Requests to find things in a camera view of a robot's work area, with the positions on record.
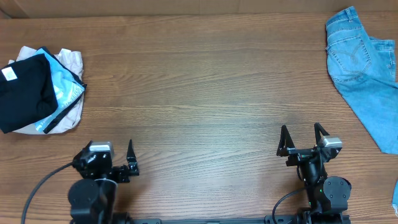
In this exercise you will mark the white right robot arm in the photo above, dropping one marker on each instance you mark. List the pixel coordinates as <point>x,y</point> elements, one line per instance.
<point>327,196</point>

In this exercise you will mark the blue denim jeans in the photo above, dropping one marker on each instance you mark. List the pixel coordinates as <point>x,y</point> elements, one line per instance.
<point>363,70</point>

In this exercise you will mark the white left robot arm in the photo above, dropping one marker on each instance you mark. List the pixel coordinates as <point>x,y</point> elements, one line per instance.
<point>92,198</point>

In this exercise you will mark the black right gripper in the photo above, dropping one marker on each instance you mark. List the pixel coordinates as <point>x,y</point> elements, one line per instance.
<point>287,147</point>

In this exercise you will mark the black t-shirt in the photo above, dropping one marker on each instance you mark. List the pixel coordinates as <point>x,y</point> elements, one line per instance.
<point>27,93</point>

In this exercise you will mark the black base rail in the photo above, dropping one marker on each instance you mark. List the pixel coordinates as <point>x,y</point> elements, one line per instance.
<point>281,219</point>

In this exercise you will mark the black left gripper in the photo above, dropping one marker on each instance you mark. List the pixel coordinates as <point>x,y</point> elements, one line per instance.
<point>122,172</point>

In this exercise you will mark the pale pink folded garment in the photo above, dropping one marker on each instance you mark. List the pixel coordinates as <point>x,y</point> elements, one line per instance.
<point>71,62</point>

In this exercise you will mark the light blue printed t-shirt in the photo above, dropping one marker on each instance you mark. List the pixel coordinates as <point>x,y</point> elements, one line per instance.
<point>63,90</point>

